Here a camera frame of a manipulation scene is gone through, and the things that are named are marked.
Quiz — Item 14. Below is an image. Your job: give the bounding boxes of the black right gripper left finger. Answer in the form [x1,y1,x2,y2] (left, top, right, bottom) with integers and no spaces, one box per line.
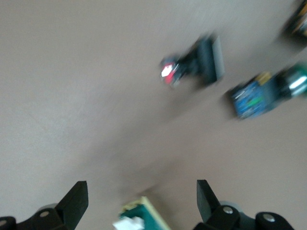
[0,181,89,230]

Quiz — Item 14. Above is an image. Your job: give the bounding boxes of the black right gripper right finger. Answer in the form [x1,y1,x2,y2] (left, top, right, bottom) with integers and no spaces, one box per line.
[193,179,295,230]

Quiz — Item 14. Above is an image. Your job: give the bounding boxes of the green load switch white lever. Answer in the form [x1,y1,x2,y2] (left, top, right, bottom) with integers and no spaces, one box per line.
[112,196,172,230]

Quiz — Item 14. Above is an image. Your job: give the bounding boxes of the brown table mat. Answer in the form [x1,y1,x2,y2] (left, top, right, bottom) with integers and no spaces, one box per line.
[0,0,307,230]

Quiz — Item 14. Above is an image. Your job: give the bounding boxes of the black button orange contact block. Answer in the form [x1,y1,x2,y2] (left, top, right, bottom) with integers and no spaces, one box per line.
[282,0,307,39]

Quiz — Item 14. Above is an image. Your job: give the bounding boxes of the green push button switch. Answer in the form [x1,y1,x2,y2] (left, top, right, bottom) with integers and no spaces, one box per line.
[224,62,307,121]

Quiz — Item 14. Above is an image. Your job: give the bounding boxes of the black switch with red tip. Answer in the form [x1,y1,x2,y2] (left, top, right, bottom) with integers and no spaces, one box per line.
[160,35,226,89]

